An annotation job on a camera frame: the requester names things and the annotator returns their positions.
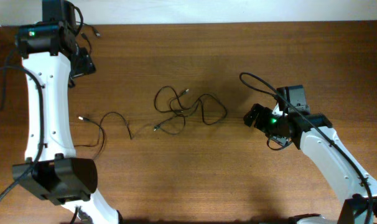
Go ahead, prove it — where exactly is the thin black cable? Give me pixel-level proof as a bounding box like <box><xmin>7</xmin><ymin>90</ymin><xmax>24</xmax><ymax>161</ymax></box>
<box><xmin>73</xmin><ymin>111</ymin><xmax>133</xmax><ymax>161</ymax></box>
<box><xmin>153</xmin><ymin>85</ymin><xmax>190</xmax><ymax>136</ymax></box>
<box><xmin>167</xmin><ymin>93</ymin><xmax>228</xmax><ymax>126</ymax></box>

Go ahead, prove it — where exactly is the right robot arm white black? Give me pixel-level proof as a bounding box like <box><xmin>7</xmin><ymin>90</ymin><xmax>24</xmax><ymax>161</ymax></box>
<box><xmin>243</xmin><ymin>85</ymin><xmax>377</xmax><ymax>223</ymax></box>

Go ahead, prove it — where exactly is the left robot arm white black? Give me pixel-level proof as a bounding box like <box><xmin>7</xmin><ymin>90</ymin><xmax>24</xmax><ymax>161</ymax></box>
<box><xmin>12</xmin><ymin>1</ymin><xmax>123</xmax><ymax>223</ymax></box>

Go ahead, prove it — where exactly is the thin black cable tangled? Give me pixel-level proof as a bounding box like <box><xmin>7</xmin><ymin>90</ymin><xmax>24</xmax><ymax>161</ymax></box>
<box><xmin>167</xmin><ymin>93</ymin><xmax>228</xmax><ymax>126</ymax></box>

